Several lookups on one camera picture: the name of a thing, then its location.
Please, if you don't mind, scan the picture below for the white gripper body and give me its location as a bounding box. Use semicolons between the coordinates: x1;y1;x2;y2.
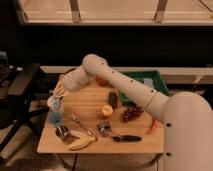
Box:
62;75;79;92

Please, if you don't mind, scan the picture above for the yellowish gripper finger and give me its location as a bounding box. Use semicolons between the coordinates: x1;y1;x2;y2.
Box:
53;81;68;98

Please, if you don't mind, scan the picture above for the white towel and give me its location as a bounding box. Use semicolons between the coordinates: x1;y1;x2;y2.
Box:
49;94;64;111

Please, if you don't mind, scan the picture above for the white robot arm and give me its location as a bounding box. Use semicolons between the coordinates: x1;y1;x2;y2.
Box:
54;54;213;171

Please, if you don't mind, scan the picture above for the white plastic cup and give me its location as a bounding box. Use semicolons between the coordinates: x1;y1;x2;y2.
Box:
46;95;65;114

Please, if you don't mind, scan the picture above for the blue plastic cup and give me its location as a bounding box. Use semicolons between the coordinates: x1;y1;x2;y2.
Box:
48;112;63;127

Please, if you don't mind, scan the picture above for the metal measuring cup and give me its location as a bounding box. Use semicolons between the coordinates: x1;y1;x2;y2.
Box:
55;125;70;139

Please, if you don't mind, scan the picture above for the silver fork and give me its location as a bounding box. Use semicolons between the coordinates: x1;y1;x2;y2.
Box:
70;114;94;136

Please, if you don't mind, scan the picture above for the red bowl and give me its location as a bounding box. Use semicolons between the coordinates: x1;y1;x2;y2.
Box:
95;77;108;86

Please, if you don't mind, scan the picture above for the wooden table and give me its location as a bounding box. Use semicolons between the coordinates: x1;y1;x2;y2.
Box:
37;80;164;153

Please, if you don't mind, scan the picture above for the black office chair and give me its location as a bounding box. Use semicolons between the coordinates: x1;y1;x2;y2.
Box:
0;51;48;164

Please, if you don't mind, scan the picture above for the yellow banana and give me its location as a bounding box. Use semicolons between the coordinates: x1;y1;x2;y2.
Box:
68;130;97;150

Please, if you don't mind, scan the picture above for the bunch of dark grapes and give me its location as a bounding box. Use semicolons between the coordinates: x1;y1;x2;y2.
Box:
123;106;144;122

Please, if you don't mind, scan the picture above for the green plastic tray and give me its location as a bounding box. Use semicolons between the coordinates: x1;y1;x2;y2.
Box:
124;71;171;96

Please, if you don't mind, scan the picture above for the red chili pepper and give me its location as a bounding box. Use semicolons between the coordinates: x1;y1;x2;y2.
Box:
146;118;158;135

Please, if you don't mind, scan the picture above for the black-handled kitchen tool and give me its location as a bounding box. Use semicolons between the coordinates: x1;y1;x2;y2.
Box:
96;121;143;143

